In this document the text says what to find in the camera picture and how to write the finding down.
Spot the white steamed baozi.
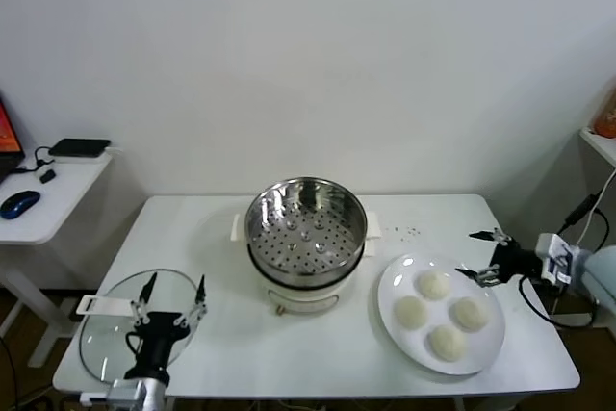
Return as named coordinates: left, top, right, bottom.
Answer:
left=448, top=297, right=492, bottom=333
left=393, top=295, right=429, bottom=331
left=416, top=270, right=453, bottom=301
left=427, top=324, right=468, bottom=363

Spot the white power cable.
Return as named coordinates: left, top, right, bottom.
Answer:
left=575, top=167, right=608, bottom=246

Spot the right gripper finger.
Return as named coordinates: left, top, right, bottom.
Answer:
left=455, top=264, right=501, bottom=288
left=469, top=227, right=514, bottom=246

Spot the orange plastic bag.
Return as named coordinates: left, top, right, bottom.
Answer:
left=594, top=92, right=616, bottom=138

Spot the white side desk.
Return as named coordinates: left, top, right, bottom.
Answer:
left=0, top=148, right=127, bottom=369

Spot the white side shelf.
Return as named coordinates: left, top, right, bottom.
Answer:
left=579, top=126, right=616, bottom=167

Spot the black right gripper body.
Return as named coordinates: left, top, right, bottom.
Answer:
left=491, top=243, right=545, bottom=283

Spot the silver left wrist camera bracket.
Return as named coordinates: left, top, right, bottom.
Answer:
left=79, top=379, right=145, bottom=406

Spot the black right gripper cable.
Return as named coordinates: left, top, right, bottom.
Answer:
left=518, top=274, right=596, bottom=330

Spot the blue computer mouse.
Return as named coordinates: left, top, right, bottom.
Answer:
left=0, top=190, right=42, bottom=219

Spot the black desk cable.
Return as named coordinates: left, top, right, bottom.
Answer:
left=13, top=144, right=55, bottom=174

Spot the white electric cooker pot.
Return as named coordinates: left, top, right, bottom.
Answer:
left=232, top=211, right=384, bottom=317

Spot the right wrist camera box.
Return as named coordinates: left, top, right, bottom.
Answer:
left=536, top=232, right=578, bottom=287

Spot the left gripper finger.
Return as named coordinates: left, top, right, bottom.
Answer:
left=173, top=274, right=209, bottom=330
left=130, top=271, right=159, bottom=328

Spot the stainless steel steamer basket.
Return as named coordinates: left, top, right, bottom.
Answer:
left=244, top=176, right=370, bottom=282

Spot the white round plate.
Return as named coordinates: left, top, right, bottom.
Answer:
left=376, top=251, right=506, bottom=376

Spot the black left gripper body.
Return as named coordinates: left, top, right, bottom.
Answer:
left=123, top=312, right=190, bottom=381

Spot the flat black device box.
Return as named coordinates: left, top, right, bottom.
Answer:
left=47, top=138, right=112, bottom=158

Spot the black power adapter cable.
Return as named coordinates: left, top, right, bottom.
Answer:
left=557, top=193, right=608, bottom=258

